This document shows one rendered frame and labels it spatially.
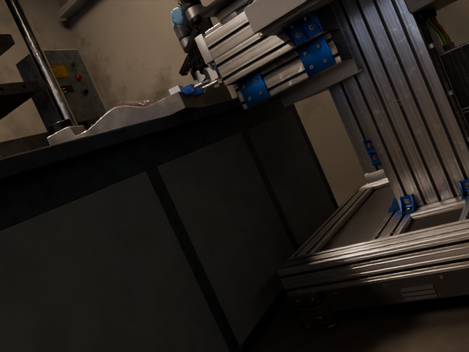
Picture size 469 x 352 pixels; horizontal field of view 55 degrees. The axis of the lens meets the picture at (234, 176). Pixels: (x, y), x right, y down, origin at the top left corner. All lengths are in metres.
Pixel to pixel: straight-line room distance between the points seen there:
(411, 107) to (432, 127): 0.08
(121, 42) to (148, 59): 0.35
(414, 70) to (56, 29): 4.10
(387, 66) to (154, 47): 3.15
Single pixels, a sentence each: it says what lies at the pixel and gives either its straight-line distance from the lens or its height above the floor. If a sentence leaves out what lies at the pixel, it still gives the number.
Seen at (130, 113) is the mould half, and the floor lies 0.86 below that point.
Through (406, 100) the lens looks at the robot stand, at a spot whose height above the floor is 0.55.
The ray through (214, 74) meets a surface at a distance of 1.85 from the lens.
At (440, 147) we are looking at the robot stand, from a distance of 1.45.
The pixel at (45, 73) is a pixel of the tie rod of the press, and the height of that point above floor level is 1.30.
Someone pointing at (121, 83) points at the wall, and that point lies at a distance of 4.71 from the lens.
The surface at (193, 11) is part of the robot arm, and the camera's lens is 1.89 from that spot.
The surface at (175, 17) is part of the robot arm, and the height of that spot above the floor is 1.25.
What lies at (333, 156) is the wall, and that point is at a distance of 3.60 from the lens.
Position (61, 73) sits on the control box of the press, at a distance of 2.57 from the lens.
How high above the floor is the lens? 0.64
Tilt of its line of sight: 4 degrees down
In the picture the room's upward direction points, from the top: 24 degrees counter-clockwise
